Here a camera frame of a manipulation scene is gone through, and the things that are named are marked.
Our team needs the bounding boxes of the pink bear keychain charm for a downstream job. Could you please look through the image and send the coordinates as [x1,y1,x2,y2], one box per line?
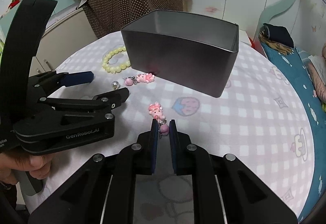
[148,102,169,136]

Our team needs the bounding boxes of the pink quilted jacket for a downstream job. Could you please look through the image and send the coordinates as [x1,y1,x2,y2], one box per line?
[303,45,326,103]

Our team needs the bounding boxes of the person's left hand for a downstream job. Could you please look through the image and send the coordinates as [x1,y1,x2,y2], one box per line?
[1,152,55,185]

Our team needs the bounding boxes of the grey metal tin box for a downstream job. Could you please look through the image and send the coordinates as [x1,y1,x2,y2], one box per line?
[121,10,239,98]

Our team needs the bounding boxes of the folded dark clothes stack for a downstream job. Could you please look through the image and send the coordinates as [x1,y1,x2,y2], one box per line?
[259,23,294,55]

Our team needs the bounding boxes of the small pearl earring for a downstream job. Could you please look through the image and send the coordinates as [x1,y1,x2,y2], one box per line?
[112,81,120,90]

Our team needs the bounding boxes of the teal candy-print bed sheet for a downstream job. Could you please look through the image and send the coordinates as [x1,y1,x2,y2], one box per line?
[262,43,325,223]

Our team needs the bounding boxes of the red upholstered bench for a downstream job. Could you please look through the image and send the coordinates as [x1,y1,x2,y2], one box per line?
[249,37,255,48]

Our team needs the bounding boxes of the pale yellow bead bracelet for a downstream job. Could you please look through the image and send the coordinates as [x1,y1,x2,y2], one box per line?
[101,45,132,75]

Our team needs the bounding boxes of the pink checked cartoon tablecloth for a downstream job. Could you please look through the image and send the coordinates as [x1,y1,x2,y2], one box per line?
[23,32,314,223]

